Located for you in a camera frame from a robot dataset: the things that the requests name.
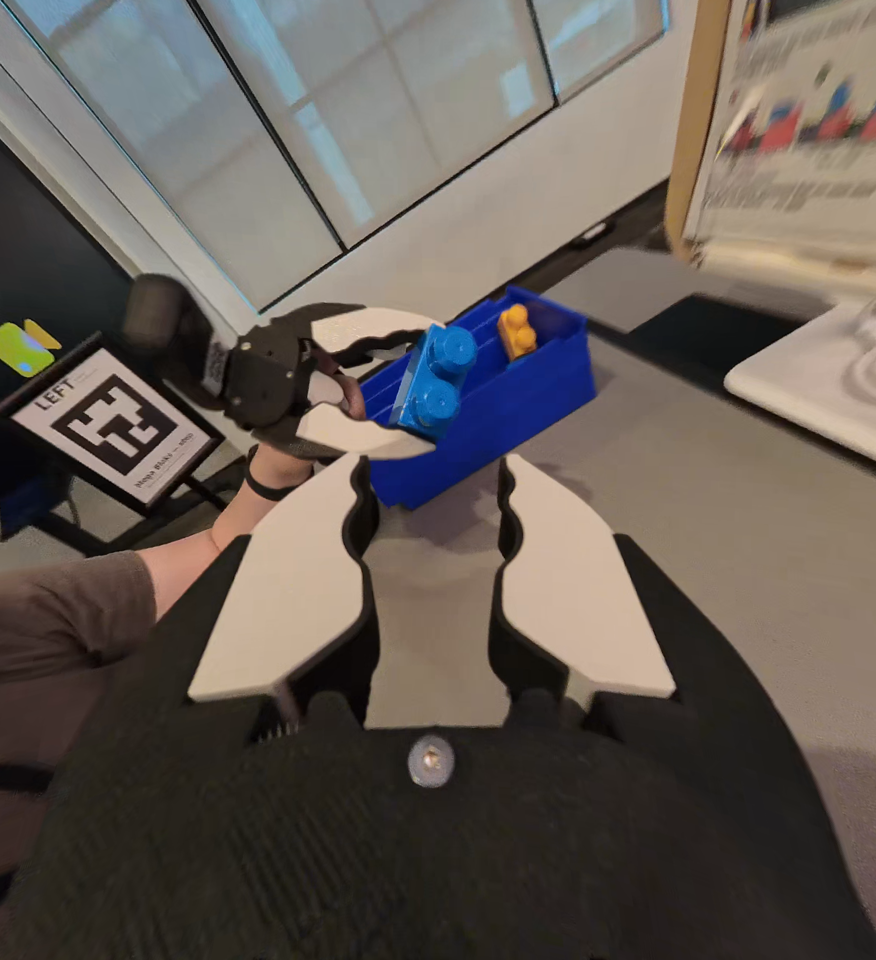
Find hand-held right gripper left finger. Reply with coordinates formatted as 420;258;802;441
186;453;381;720

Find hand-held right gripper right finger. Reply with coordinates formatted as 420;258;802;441
489;453;679;712

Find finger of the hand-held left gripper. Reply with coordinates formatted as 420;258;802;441
309;306;446;370
295;375;437;460

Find blue mega block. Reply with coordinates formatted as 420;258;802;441
389;322;480;440

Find blue plastic bin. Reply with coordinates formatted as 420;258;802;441
359;285;598;513

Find orange two-stud mega block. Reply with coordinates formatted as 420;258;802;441
496;302;540;363

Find person's left forearm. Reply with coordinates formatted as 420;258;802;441
138;450;315;624

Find person's left hand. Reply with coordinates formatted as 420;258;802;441
318;351;369;423

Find black wristband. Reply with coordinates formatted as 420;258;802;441
243;444;311;502

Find black framed marker sign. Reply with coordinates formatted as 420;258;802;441
0;332;227;515

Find yellow green sticker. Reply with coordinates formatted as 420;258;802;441
0;318;62;378

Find instruction sheet board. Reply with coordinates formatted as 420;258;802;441
665;0;876;270

